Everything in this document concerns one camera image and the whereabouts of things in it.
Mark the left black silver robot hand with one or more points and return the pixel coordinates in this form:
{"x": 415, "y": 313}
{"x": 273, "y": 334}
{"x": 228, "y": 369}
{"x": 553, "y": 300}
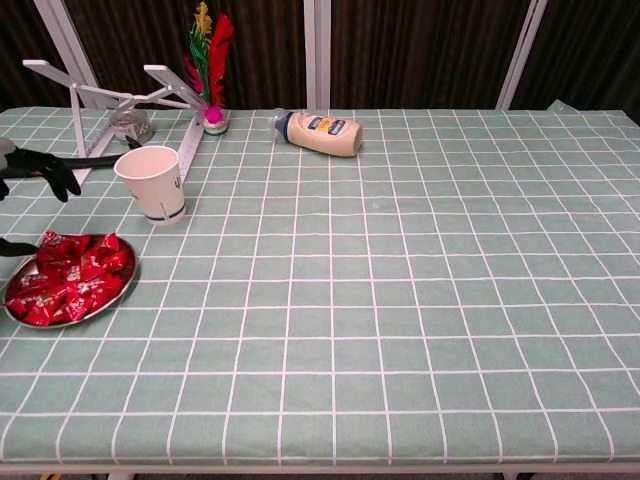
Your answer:
{"x": 60, "y": 175}

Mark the heap of red candies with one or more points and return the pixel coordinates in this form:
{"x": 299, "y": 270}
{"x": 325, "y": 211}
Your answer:
{"x": 65, "y": 285}

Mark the white paper cup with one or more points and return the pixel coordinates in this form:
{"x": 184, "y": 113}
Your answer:
{"x": 160, "y": 195}

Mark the red black claw hammer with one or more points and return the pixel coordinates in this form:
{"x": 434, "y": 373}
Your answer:
{"x": 97, "y": 161}

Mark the dark brown curtain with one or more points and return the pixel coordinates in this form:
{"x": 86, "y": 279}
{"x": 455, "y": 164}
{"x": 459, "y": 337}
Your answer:
{"x": 140, "y": 35}
{"x": 15, "y": 50}
{"x": 425, "y": 50}
{"x": 590, "y": 50}

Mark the round metal plate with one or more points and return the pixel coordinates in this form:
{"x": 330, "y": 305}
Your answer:
{"x": 117, "y": 297}

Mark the silver folding laptop stand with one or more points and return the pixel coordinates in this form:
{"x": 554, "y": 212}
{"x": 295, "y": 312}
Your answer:
{"x": 165, "y": 80}

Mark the colourful feather shuttlecock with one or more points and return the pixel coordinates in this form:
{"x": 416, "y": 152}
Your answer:
{"x": 220, "y": 50}

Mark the mayonnaise squeeze bottle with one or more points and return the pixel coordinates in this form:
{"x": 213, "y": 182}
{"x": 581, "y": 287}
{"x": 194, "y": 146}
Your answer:
{"x": 325, "y": 137}

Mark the green checked tablecloth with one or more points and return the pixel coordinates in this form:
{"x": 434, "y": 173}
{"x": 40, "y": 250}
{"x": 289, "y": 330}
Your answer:
{"x": 375, "y": 300}

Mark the white partition post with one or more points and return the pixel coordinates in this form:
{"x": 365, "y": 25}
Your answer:
{"x": 520, "y": 55}
{"x": 317, "y": 50}
{"x": 65, "y": 40}

